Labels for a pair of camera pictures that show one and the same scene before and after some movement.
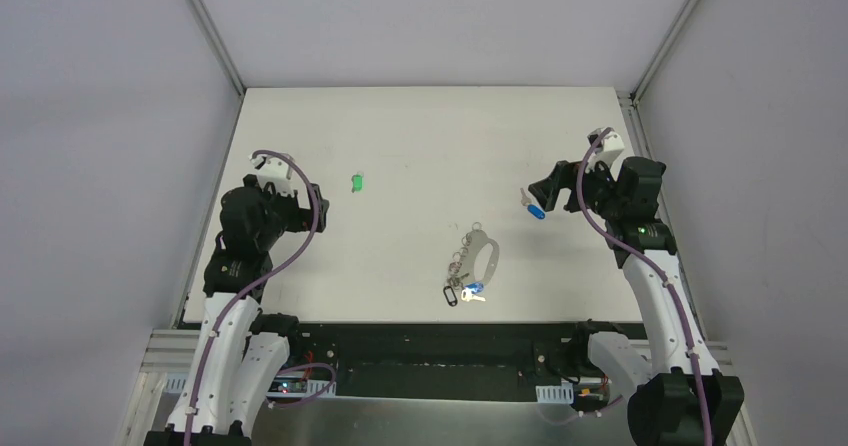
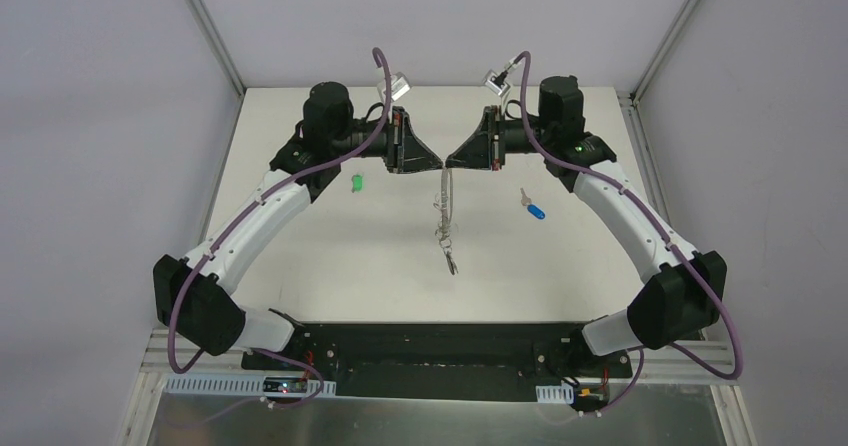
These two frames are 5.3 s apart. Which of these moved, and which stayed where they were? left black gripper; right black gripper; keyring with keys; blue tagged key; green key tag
Moved: left black gripper; right black gripper; keyring with keys
Stayed: blue tagged key; green key tag
